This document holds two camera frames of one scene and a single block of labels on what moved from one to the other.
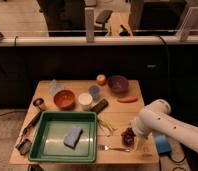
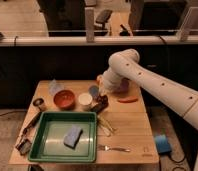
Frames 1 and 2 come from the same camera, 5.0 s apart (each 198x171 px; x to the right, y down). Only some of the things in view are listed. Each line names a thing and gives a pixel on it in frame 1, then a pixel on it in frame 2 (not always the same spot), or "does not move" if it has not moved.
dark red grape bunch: x=128 y=136 -> x=103 y=101
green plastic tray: x=63 y=136 does not move
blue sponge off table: x=163 y=144 does not move
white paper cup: x=85 y=98 does not move
